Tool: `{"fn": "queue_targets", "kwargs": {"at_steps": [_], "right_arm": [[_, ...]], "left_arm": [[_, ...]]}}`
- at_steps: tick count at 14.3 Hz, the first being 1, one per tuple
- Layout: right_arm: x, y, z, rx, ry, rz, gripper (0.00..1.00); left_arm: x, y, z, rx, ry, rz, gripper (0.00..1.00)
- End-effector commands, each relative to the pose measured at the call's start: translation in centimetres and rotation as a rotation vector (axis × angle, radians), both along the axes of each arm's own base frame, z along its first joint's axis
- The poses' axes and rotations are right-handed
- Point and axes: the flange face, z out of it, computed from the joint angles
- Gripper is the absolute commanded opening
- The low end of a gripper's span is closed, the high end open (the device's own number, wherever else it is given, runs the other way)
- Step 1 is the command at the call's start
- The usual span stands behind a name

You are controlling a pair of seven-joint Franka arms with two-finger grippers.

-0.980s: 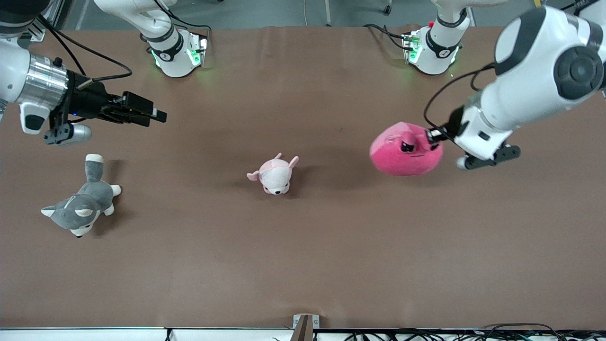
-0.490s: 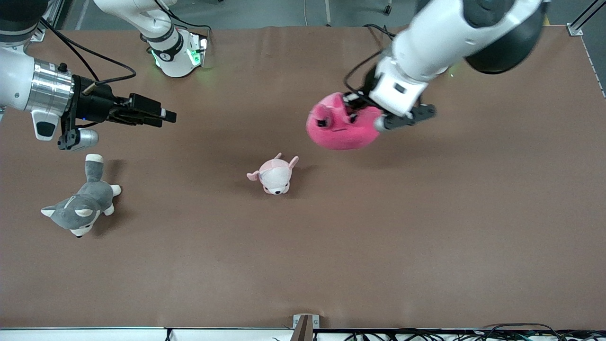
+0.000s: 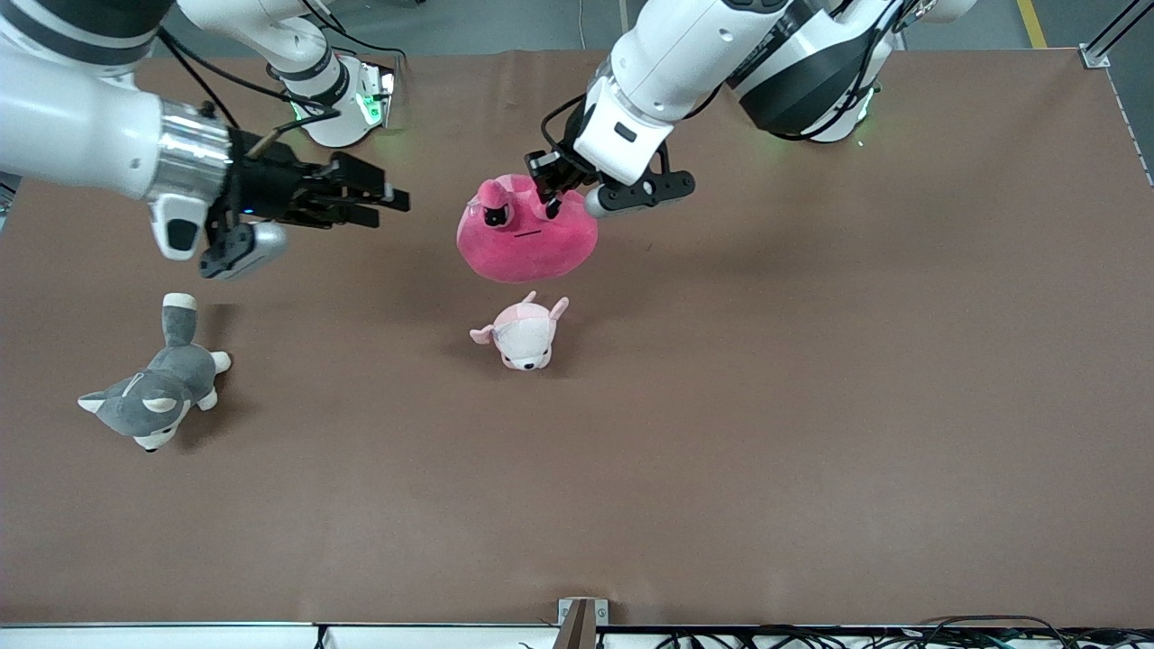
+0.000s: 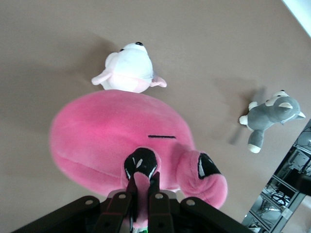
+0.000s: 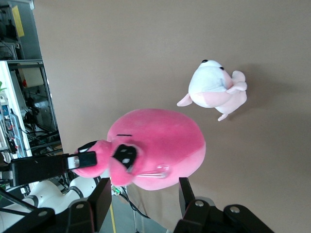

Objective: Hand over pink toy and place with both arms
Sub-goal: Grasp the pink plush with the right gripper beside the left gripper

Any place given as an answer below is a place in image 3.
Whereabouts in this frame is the round bright pink plush toy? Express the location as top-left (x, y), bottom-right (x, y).
top-left (456, 174), bottom-right (600, 285)

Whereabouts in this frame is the small pale pink dog plush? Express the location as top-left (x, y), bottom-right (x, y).
top-left (469, 290), bottom-right (571, 373)

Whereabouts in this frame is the grey white husky plush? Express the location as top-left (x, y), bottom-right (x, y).
top-left (78, 292), bottom-right (233, 453)

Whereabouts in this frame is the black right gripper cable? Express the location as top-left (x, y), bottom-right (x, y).
top-left (156, 25), bottom-right (345, 161)

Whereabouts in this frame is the black right arm base cable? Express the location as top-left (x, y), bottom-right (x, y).
top-left (300, 0), bottom-right (408, 66)

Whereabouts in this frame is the metal table edge bracket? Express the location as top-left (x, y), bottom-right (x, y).
top-left (554, 598), bottom-right (610, 649)

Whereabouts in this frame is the white table edge rail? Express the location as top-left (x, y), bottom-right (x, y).
top-left (0, 622), bottom-right (1154, 649)

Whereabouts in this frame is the aluminium frame post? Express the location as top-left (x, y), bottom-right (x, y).
top-left (1078, 0), bottom-right (1154, 70)

